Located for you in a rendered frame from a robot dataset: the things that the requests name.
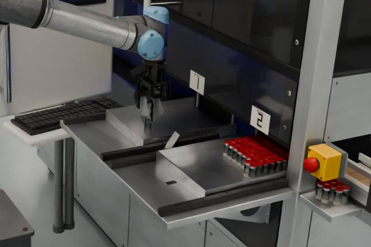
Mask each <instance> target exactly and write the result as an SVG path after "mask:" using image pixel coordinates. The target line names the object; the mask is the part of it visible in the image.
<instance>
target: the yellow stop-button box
mask: <svg viewBox="0 0 371 247"><path fill-rule="evenodd" d="M310 157H313V158H315V159H316V160H317V163H318V170H317V172H315V173H311V174H312V175H313V176H315V177H317V178H318V179H320V180H321V181H328V180H332V179H337V178H342V177H343V176H344V172H345V166H346V159H347V152H346V151H344V150H342V149H340V148H338V147H337V146H335V145H333V144H332V143H330V142H327V143H324V144H318V145H315V146H310V147H309V151H308V158H310Z"/></svg>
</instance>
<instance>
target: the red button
mask: <svg viewBox="0 0 371 247"><path fill-rule="evenodd" d="M303 166H304V169H305V171H306V172H308V173H315V172H317V170H318V163H317V160H316V159H315V158H313V157H310V158H306V159H305V160H304V163H303Z"/></svg>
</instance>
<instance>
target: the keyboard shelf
mask: <svg viewBox="0 0 371 247"><path fill-rule="evenodd" d="M61 106H63V105H61V104H60V105H55V106H50V107H46V108H42V109H37V110H32V111H27V112H23V113H20V114H15V115H13V116H14V117H15V116H20V115H25V114H30V113H32V112H37V111H42V110H47V109H52V108H56V107H61ZM2 128H3V129H4V130H6V131H7V132H9V133H10V134H11V135H13V136H14V137H16V138H17V139H19V140H20V141H22V142H23V143H25V144H26V145H27V146H29V147H35V146H38V145H41V144H45V143H50V142H53V141H58V140H61V139H65V138H69V137H71V136H70V135H69V134H68V133H67V132H66V131H65V130H64V129H63V128H60V129H57V130H53V131H49V132H44V133H40V134H37V135H33V136H31V135H29V134H28V133H26V132H25V131H23V130H22V129H20V128H19V127H17V126H16V125H14V124H13V123H11V121H7V122H4V123H2Z"/></svg>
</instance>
